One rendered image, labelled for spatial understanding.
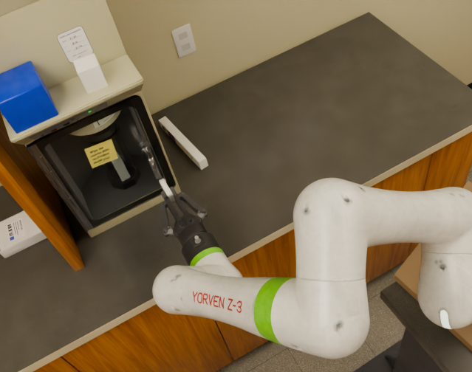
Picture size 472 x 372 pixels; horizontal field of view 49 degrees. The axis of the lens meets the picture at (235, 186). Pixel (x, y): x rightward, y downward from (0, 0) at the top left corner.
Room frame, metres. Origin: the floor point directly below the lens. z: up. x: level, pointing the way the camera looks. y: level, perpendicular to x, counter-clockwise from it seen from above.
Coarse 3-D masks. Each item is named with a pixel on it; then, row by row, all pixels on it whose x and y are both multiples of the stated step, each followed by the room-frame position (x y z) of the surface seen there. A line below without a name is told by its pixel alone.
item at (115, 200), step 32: (64, 128) 0.98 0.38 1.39; (96, 128) 1.00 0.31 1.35; (128, 128) 1.02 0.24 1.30; (64, 160) 0.97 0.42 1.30; (128, 160) 1.01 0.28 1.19; (160, 160) 1.04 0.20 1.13; (96, 192) 0.98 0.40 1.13; (128, 192) 1.00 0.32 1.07; (160, 192) 1.03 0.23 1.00; (96, 224) 0.96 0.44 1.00
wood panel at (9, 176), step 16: (0, 112) 1.21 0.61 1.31; (0, 128) 1.08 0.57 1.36; (0, 144) 0.97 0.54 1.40; (16, 144) 1.13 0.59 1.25; (0, 160) 0.87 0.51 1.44; (16, 160) 1.00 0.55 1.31; (32, 160) 1.17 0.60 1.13; (0, 176) 0.86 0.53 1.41; (16, 176) 0.90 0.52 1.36; (32, 176) 1.03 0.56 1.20; (16, 192) 0.86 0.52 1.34; (32, 192) 0.92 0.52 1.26; (48, 192) 1.09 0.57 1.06; (32, 208) 0.86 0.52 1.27; (48, 208) 0.95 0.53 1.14; (48, 224) 0.86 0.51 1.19; (64, 224) 0.99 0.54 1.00; (64, 240) 0.87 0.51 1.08; (64, 256) 0.85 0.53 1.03; (80, 256) 0.90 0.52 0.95
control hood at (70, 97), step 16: (112, 64) 1.03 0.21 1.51; (128, 64) 1.01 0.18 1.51; (80, 80) 1.00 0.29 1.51; (112, 80) 0.97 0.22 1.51; (128, 80) 0.95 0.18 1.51; (64, 96) 0.95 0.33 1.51; (80, 96) 0.94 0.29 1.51; (96, 96) 0.93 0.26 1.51; (112, 96) 0.92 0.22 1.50; (128, 96) 1.02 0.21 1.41; (64, 112) 0.90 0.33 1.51; (80, 112) 0.90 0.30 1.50; (32, 128) 0.87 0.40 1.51
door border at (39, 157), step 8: (40, 152) 0.96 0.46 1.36; (40, 160) 0.95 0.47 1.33; (48, 168) 0.96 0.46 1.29; (56, 176) 0.96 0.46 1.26; (56, 184) 0.95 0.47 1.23; (64, 192) 0.96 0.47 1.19; (72, 200) 0.96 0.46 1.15; (72, 208) 0.95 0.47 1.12; (80, 208) 0.96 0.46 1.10; (80, 216) 0.96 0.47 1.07; (88, 224) 0.96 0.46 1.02
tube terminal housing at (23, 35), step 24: (48, 0) 1.02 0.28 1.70; (72, 0) 1.04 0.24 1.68; (96, 0) 1.05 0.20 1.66; (0, 24) 0.99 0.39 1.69; (24, 24) 1.00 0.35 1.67; (48, 24) 1.02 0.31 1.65; (72, 24) 1.03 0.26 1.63; (96, 24) 1.04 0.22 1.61; (0, 48) 0.98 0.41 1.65; (24, 48) 1.00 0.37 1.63; (48, 48) 1.01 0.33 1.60; (96, 48) 1.04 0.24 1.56; (120, 48) 1.05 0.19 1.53; (0, 72) 0.98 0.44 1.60; (48, 72) 1.00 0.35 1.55; (72, 72) 1.02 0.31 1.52; (24, 144) 0.96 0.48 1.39; (120, 216) 1.00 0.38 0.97
